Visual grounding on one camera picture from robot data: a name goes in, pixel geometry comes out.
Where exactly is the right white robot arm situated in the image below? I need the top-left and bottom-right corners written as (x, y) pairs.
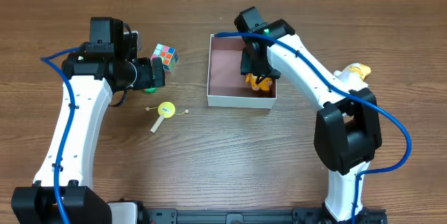
top-left (234, 6), bottom-right (382, 223)

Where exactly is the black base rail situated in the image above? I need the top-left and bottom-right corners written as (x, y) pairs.
top-left (106, 201), bottom-right (388, 224)

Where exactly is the green plastic spinning top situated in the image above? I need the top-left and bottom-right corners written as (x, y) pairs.
top-left (143, 87), bottom-right (158, 94)

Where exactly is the left blue cable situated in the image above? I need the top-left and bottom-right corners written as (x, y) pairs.
top-left (41, 46), bottom-right (80, 224)

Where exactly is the white duck plush toy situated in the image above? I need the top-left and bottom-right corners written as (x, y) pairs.
top-left (334, 63), bottom-right (372, 91)

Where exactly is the yellow wooden rattle drum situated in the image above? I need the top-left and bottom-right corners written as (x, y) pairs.
top-left (145, 101), bottom-right (189, 133)

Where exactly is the right blue cable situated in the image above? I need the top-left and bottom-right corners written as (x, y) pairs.
top-left (213, 31), bottom-right (413, 224)

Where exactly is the orange dinosaur figure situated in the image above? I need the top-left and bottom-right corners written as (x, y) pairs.
top-left (245, 73), bottom-right (273, 91)

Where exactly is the blue cable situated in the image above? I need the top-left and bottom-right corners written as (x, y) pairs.
top-left (213, 31), bottom-right (413, 224)
top-left (41, 46), bottom-right (80, 224)

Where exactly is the white cardboard box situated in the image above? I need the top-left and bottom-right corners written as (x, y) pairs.
top-left (207, 34), bottom-right (277, 110)

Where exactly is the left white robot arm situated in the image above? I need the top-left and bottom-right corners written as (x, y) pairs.
top-left (11, 17), bottom-right (165, 224)

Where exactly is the multicoloured puzzle cube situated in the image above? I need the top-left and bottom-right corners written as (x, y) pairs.
top-left (151, 44), bottom-right (178, 73)

